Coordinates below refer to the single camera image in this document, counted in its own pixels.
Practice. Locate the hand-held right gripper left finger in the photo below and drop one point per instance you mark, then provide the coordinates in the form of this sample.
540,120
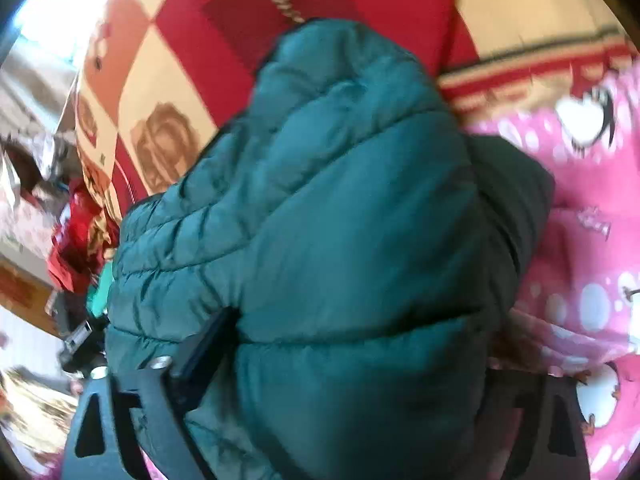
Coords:
200,355

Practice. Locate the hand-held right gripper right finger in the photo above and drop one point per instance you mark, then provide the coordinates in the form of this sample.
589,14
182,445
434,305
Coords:
535,410

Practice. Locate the dark green puffer jacket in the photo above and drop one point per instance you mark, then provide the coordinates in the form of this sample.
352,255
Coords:
340,220

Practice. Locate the bright green cloth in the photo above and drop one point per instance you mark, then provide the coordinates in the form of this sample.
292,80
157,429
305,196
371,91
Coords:
100,290

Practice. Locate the brown wooden furniture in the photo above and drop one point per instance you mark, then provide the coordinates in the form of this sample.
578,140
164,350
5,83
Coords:
25,290

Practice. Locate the red cloth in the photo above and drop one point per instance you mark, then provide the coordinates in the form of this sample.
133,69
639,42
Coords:
72,245

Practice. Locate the golden yellow cloth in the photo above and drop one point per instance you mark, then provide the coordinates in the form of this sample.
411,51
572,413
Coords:
102,232

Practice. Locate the pink printed cloth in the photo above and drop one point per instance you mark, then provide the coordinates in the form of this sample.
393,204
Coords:
585,260

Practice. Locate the red cream rose printed blanket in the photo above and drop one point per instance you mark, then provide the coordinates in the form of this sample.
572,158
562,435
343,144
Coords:
200,50

